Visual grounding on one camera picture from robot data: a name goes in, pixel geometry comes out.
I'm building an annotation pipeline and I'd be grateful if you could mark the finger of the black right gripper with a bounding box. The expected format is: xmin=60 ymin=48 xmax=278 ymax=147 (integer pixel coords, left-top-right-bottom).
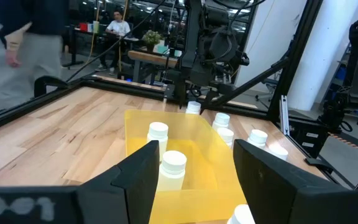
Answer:
xmin=174 ymin=77 xmax=188 ymax=110
xmin=199 ymin=88 xmax=220 ymax=115

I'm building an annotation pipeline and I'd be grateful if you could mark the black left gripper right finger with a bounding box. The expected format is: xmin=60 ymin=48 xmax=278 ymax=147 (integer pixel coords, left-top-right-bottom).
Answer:
xmin=233 ymin=139 xmax=338 ymax=224

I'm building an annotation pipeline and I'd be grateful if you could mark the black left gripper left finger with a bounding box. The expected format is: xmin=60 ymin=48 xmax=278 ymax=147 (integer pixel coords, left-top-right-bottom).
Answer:
xmin=78 ymin=139 xmax=160 ymax=224

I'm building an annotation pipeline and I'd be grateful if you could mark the white pill bottle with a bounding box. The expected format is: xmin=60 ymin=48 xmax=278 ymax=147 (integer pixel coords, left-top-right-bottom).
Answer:
xmin=156 ymin=150 xmax=188 ymax=192
xmin=216 ymin=127 xmax=235 ymax=149
xmin=226 ymin=203 xmax=257 ymax=224
xmin=267 ymin=145 xmax=290 ymax=162
xmin=185 ymin=101 xmax=202 ymax=115
xmin=247 ymin=129 xmax=269 ymax=150
xmin=211 ymin=112 xmax=231 ymax=131
xmin=146 ymin=121 xmax=170 ymax=162

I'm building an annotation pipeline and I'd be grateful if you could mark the yellow translucent plastic basket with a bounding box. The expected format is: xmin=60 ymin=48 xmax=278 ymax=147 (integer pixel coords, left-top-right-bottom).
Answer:
xmin=124 ymin=108 xmax=249 ymax=224

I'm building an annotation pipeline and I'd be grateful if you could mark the wooden table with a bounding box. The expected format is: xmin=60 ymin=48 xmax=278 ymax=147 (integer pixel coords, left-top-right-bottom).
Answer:
xmin=127 ymin=49 xmax=180 ymax=83

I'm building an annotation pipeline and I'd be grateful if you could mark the black table clamp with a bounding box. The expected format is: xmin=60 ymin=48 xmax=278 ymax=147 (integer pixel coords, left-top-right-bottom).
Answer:
xmin=305 ymin=157 xmax=334 ymax=174

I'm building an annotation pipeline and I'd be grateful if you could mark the black control box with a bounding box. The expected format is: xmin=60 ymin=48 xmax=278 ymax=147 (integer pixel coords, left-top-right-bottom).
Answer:
xmin=289 ymin=119 xmax=331 ymax=159

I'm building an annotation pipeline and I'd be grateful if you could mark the green potted plant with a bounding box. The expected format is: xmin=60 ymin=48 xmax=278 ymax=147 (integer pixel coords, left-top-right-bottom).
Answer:
xmin=141 ymin=30 xmax=163 ymax=53

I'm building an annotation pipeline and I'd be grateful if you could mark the black office chair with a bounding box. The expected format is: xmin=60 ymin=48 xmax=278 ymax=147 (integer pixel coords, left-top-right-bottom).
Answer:
xmin=255 ymin=77 xmax=279 ymax=100

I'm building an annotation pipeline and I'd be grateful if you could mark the person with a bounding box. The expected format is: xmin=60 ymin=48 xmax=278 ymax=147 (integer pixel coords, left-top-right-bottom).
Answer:
xmin=0 ymin=0 xmax=71 ymax=103
xmin=94 ymin=11 xmax=133 ymax=74

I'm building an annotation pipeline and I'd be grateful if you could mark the black hazard-striped floor mat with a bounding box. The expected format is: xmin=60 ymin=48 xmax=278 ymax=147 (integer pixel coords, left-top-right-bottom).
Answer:
xmin=328 ymin=132 xmax=358 ymax=149

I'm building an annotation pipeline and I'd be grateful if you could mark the person's hand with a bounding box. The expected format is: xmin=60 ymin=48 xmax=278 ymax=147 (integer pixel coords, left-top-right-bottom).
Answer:
xmin=4 ymin=49 xmax=21 ymax=68

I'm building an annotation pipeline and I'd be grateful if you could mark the silver aluminium bracket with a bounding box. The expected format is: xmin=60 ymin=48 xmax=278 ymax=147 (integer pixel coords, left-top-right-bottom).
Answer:
xmin=280 ymin=95 xmax=291 ymax=136

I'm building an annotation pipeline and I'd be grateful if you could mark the black aluminium table frame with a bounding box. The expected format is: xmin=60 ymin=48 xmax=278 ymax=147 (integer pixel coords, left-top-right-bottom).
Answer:
xmin=0 ymin=0 xmax=357 ymax=190

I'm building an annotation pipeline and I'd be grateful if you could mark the yellow hanging cable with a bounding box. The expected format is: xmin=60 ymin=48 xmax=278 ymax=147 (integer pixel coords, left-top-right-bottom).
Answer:
xmin=87 ymin=0 xmax=101 ymax=63

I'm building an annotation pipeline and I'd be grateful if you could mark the black cable hook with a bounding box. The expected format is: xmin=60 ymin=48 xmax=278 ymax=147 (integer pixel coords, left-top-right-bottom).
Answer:
xmin=34 ymin=75 xmax=71 ymax=98

